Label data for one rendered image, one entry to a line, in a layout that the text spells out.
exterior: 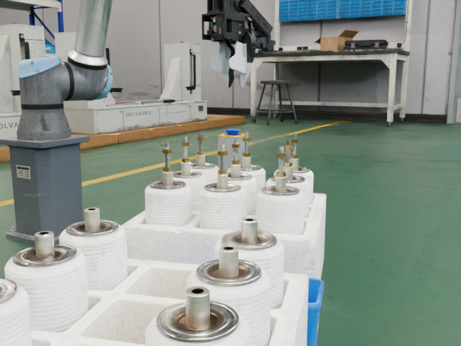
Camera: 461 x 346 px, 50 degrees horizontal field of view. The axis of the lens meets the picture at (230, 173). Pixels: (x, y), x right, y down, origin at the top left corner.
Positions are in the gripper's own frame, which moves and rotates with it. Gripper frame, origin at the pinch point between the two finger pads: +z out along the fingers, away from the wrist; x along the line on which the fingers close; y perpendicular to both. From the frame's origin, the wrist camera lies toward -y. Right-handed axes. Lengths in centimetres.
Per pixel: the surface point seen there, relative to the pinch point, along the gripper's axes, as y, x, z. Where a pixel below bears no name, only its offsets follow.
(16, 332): 61, 30, 24
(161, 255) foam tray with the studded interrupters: 22.7, 1.4, 33.8
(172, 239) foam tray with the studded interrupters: 21.4, 3.5, 30.4
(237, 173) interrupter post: 0.9, 1.0, 20.2
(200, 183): 6.5, -5.3, 22.7
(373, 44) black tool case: -393, -195, -35
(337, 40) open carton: -387, -234, -41
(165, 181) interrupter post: 17.8, -3.2, 20.2
